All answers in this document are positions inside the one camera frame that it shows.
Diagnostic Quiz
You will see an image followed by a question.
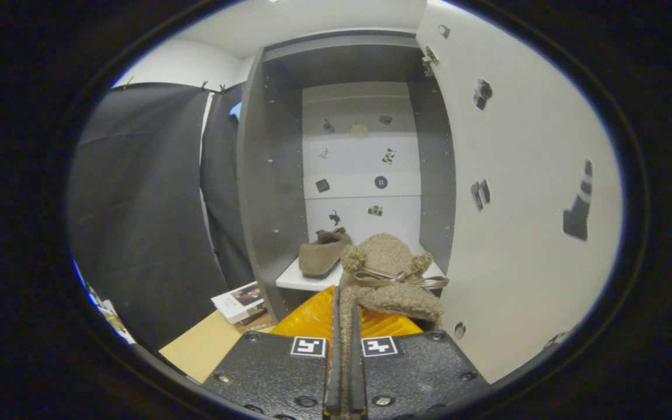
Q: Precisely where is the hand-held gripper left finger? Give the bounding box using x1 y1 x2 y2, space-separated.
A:
203 286 344 420

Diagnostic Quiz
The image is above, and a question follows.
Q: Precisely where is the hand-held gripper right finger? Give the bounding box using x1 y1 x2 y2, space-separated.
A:
349 304 491 420

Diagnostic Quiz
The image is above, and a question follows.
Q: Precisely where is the brown fuzzy slipper shoe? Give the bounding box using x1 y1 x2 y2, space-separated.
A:
336 233 451 420
299 227 354 278

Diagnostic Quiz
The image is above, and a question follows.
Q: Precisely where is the dark grey shoe cabinet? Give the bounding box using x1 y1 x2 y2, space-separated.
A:
237 29 457 325

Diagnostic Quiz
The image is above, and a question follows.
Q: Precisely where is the grey shoe cabinet door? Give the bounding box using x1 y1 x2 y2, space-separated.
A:
415 0 625 386

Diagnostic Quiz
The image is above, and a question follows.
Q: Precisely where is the brown book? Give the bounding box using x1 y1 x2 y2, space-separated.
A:
236 312 277 334

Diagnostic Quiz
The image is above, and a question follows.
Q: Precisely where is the white book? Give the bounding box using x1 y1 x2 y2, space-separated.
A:
211 281 268 325

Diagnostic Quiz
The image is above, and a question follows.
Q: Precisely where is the black backdrop cloth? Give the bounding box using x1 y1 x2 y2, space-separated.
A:
68 82 256 352

